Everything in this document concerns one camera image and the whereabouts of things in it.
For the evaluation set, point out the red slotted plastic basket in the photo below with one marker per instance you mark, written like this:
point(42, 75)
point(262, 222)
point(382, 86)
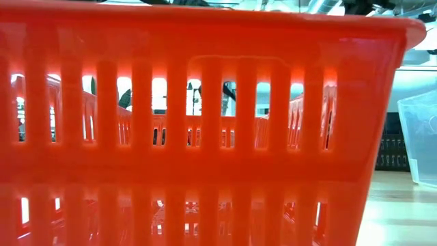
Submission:
point(218, 164)

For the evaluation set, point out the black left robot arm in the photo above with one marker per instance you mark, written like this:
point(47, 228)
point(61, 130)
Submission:
point(191, 2)

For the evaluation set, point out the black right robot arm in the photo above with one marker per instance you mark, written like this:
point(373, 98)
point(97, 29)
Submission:
point(362, 5)

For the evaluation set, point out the clear plastic container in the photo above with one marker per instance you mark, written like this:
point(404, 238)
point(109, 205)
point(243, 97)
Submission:
point(423, 136)

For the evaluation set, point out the silver ventilation duct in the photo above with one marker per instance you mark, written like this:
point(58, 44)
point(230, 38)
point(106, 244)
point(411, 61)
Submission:
point(322, 5)

